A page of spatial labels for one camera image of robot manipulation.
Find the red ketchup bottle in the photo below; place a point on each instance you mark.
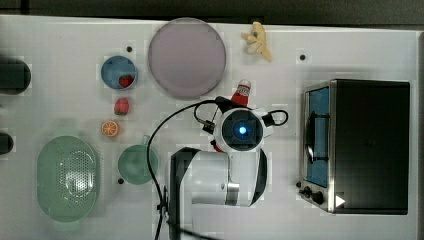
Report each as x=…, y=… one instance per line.
x=241, y=95

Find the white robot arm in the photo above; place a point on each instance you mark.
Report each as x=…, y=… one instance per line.
x=234, y=175

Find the grey round plate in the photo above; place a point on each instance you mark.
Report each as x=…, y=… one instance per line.
x=187, y=58

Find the yellow banana peel toy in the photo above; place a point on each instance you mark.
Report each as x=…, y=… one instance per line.
x=256, y=41

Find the green cup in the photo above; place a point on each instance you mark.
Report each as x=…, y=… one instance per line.
x=133, y=163

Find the strawberry on table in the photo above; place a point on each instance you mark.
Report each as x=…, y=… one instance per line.
x=121, y=106

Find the strawberry inside blue bowl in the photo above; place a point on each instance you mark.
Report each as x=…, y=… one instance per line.
x=126, y=81

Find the orange slice toy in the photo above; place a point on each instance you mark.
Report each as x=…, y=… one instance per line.
x=110, y=128

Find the blue bowl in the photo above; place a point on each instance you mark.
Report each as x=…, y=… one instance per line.
x=115, y=67

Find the silver toaster oven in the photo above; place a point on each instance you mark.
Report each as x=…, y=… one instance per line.
x=355, y=148

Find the green perforated colander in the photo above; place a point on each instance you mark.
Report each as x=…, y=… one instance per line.
x=67, y=179

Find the large black pot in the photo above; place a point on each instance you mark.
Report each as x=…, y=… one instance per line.
x=15, y=76

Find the small black pot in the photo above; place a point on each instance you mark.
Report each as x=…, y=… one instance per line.
x=6, y=143

